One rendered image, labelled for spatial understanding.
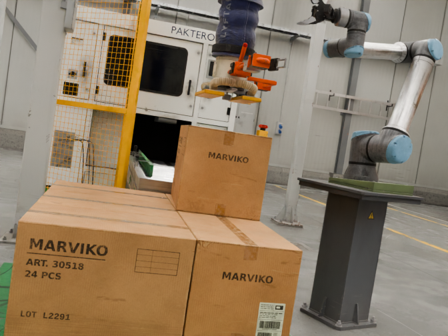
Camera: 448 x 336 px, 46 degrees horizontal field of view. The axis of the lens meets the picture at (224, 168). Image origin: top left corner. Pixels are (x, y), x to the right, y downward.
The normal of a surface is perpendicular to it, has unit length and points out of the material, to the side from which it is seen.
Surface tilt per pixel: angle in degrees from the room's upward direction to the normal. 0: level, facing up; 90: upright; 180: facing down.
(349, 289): 90
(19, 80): 90
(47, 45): 90
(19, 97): 90
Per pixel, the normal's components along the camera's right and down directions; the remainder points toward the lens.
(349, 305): 0.55, 0.13
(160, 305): 0.21, 0.09
